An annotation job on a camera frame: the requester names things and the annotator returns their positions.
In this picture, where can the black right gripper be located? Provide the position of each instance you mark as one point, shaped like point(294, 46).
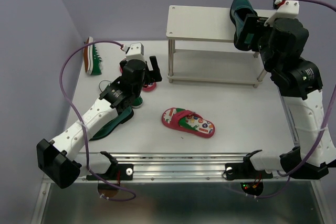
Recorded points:
point(254, 24)

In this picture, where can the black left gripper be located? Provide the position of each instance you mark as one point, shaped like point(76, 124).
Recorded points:
point(154, 76)

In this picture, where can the green loafer shoe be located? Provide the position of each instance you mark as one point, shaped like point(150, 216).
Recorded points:
point(238, 13)
point(126, 115)

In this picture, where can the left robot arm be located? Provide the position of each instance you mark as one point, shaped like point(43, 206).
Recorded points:
point(57, 157)

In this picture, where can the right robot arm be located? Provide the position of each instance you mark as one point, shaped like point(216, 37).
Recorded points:
point(299, 82)

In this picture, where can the white two-tier shoe shelf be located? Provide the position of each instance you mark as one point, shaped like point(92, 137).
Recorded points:
point(200, 48)

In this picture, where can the green canvas sneaker flat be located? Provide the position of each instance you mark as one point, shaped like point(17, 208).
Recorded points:
point(138, 102)

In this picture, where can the pink flip-flop with letters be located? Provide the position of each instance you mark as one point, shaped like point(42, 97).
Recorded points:
point(187, 121)

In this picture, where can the green canvas sneaker on side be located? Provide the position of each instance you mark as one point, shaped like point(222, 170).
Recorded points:
point(92, 60)

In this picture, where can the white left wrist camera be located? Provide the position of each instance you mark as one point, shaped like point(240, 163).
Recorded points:
point(134, 52)

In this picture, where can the aluminium table edge rail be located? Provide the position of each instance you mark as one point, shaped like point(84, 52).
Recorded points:
point(201, 167)

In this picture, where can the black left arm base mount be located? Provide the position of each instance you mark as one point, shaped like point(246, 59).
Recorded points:
point(109, 168)

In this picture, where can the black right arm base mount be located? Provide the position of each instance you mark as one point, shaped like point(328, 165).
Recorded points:
point(244, 170)

